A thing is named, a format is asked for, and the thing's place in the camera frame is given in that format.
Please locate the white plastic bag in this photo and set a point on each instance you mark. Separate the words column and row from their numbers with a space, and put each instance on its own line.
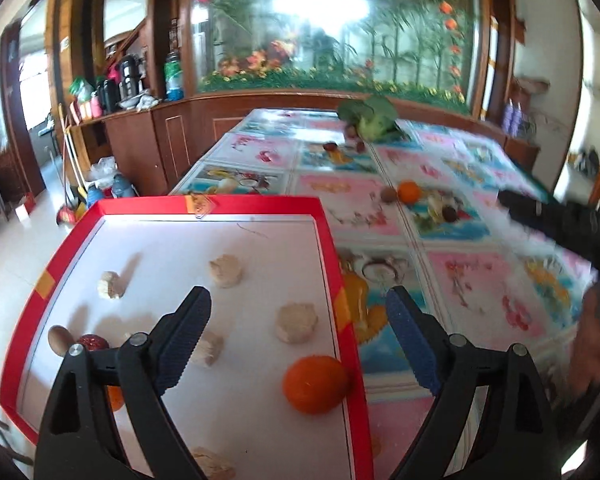
column 102, row 167

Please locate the printed tablecloth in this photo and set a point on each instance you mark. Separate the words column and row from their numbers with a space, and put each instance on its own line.
column 360, row 210

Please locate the green-capped water bottle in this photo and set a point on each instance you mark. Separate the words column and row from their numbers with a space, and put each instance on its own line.
column 173, row 75

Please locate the flower garden wall mural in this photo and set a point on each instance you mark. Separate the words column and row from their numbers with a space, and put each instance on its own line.
column 380, row 25

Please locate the brown egg-shaped nut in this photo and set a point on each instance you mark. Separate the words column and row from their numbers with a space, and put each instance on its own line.
column 59, row 340

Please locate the orange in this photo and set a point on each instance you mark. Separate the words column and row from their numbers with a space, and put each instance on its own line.
column 114, row 399
column 316, row 384
column 410, row 191

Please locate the beige lumpy piece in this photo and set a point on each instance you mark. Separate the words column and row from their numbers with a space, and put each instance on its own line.
column 208, row 349
column 212, row 465
column 225, row 270
column 110, row 286
column 296, row 322

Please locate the red dustpan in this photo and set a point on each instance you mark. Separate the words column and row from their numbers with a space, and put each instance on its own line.
column 67, row 216

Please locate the green broccoli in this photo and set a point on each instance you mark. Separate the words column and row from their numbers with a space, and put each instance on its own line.
column 372, row 117

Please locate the red glittery ball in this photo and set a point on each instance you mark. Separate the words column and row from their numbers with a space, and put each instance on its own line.
column 93, row 344

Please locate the small brown round nut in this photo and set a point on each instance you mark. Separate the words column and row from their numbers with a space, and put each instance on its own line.
column 388, row 194

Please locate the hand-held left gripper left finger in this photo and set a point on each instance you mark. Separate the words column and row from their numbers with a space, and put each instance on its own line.
column 184, row 345

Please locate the pink bottle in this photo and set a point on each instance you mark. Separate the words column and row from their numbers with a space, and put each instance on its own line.
column 95, row 106

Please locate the short black thermos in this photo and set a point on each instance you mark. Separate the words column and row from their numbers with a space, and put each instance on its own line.
column 104, row 95

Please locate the purple bottle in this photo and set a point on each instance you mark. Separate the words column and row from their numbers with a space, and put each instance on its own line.
column 507, row 117
column 518, row 117

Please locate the red-rimmed white tray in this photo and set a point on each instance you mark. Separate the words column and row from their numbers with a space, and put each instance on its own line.
column 260, row 245

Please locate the tall black thermos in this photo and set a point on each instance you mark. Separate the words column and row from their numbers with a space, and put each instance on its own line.
column 128, row 75

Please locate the low wooden cabinet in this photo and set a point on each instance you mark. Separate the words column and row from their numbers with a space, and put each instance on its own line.
column 179, row 135

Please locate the red and white box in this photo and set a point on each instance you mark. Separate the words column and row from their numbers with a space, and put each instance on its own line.
column 24, row 206

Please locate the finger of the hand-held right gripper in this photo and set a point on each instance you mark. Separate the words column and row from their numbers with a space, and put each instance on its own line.
column 530, row 212

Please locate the dark red round berry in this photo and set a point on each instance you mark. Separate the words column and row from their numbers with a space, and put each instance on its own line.
column 449, row 214

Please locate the blue thermos jug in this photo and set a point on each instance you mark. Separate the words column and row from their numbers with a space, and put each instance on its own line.
column 121, row 187
column 94, row 195

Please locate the person's right hand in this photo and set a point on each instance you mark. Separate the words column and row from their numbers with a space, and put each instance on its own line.
column 590, row 345

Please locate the green bag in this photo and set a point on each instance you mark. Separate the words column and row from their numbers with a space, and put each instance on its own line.
column 82, row 91

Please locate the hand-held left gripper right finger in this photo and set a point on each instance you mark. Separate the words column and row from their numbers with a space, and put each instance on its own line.
column 415, row 345

